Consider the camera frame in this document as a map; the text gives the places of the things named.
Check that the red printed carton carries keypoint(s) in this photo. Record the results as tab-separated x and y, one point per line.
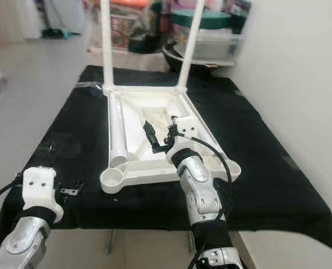
127	31

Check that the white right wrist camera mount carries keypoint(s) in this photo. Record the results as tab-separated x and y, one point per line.
188	126

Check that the clear storage box orange lid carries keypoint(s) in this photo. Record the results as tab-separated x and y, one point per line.
132	3

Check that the black glossy bag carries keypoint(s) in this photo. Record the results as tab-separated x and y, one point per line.
149	31

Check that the pink storage box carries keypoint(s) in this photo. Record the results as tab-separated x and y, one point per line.
180	4

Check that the clear plastic storage bin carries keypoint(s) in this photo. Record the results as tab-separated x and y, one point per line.
216	45

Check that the green round pot lid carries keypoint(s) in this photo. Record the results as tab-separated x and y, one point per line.
216	19

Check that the metal table leg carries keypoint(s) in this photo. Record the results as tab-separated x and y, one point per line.
191	242
109	241

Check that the black table cloth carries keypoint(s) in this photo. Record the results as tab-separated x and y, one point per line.
272	179

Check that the white low storage box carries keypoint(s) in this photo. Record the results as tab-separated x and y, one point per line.
132	60

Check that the clear tape strip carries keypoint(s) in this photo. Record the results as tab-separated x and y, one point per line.
90	85

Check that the black round wok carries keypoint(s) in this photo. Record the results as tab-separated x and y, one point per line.
173	55

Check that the white plastic children table top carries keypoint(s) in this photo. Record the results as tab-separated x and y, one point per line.
141	117

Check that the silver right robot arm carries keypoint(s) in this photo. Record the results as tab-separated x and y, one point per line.
199	190

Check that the black floor mop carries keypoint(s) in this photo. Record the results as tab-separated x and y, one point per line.
55	35

